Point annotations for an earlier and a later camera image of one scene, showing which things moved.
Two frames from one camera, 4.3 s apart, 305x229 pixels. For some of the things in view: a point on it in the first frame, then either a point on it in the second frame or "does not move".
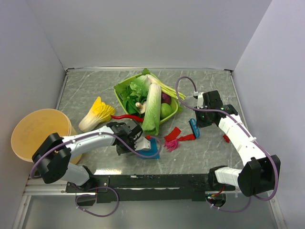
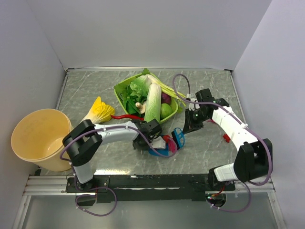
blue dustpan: (152, 151) → (163, 151)
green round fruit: (166, 110) does not move
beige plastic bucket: (32, 130) does not move
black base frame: (155, 187) does not move
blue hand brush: (195, 128) → (178, 137)
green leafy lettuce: (135, 92) does not move
